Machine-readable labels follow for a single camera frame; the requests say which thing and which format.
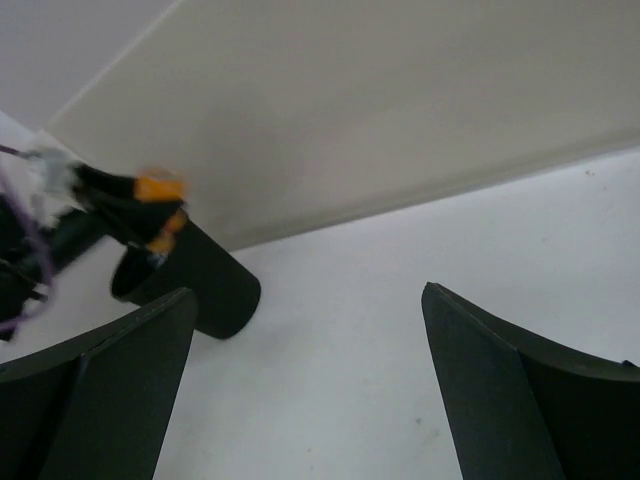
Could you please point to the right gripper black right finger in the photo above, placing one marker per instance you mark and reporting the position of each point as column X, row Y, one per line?
column 520, row 406

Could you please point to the black ribbed plastic bin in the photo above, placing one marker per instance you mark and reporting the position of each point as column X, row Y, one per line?
column 227, row 293

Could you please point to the orange plastic bottle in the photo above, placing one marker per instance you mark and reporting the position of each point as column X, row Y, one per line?
column 157, row 184

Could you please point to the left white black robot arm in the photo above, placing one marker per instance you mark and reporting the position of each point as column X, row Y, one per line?
column 33, row 254

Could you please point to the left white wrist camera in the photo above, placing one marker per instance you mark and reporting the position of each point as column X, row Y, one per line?
column 52, row 176

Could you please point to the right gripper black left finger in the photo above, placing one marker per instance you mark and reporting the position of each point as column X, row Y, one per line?
column 97, row 406

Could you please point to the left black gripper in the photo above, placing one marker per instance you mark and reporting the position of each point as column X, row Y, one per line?
column 111, row 198

